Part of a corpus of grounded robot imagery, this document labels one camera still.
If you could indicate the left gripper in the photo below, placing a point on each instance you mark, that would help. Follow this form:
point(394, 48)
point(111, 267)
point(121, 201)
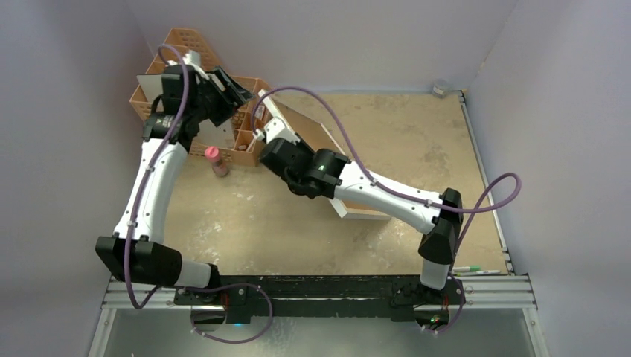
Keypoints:
point(237, 95)

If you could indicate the white wooden picture frame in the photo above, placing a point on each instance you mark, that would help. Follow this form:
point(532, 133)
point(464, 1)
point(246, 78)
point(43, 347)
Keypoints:
point(272, 109)

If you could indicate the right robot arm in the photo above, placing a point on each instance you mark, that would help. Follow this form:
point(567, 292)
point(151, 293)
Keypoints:
point(335, 176)

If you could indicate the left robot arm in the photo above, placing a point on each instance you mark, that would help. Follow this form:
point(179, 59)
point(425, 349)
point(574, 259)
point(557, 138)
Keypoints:
point(135, 252)

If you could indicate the white board in organizer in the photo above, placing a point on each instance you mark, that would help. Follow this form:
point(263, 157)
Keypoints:
point(149, 87)

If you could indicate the orange plastic desk organizer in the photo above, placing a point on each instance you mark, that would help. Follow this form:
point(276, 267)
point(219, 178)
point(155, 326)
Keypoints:
point(245, 150)

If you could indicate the pink capped small bottle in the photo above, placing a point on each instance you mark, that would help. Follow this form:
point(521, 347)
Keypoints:
point(214, 156)

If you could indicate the small clear jar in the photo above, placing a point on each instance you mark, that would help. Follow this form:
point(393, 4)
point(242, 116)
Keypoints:
point(440, 88)

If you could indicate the green capped marker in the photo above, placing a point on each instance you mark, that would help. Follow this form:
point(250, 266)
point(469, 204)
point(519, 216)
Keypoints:
point(466, 269)

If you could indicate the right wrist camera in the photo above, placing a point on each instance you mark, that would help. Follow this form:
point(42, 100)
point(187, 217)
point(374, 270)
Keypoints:
point(276, 128)

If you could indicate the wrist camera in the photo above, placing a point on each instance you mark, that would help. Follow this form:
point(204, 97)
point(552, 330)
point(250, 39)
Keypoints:
point(188, 63)
point(276, 128)

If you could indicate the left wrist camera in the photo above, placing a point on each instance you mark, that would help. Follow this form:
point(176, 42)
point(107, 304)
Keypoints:
point(188, 63)

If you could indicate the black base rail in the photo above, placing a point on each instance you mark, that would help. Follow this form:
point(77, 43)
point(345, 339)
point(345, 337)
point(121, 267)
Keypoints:
point(400, 298)

